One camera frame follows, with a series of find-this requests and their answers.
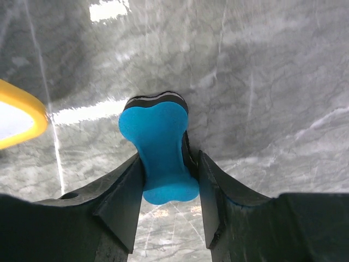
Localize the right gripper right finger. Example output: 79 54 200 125
197 150 349 262

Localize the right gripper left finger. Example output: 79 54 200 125
1 155 144 261

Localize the blue whiteboard eraser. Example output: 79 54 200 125
118 91 199 205

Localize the yellow framed whiteboard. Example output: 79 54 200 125
1 80 48 149

